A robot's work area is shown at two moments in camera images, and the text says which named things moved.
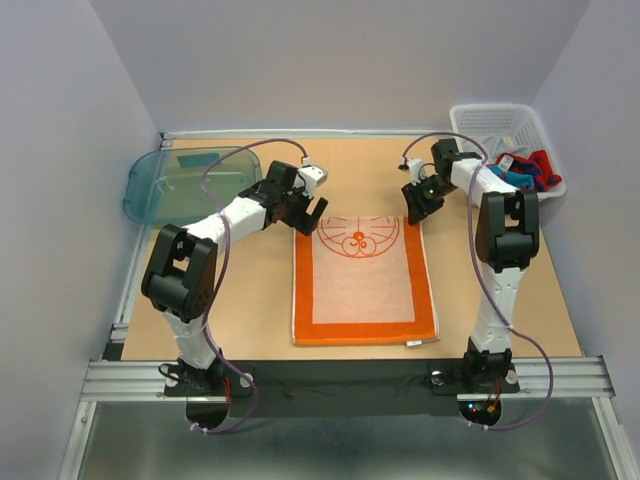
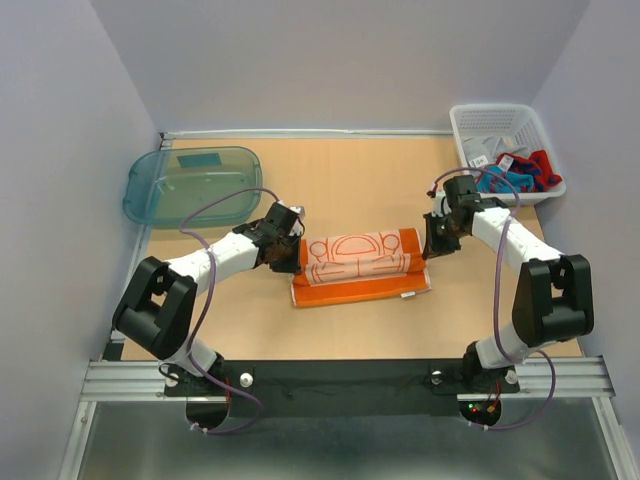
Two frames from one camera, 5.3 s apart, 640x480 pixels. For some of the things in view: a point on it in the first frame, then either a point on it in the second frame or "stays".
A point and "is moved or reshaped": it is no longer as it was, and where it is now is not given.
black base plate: x=340 y=389 stays
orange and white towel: x=363 y=280 is moved or reshaped
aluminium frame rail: x=540 y=379 stays
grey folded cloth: x=494 y=146 stays
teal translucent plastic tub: x=176 y=185 stays
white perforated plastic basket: x=513 y=121 stays
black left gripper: x=309 y=223 → x=290 y=266
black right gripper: x=418 y=208 → x=436 y=246
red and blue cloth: x=536 y=166 stays
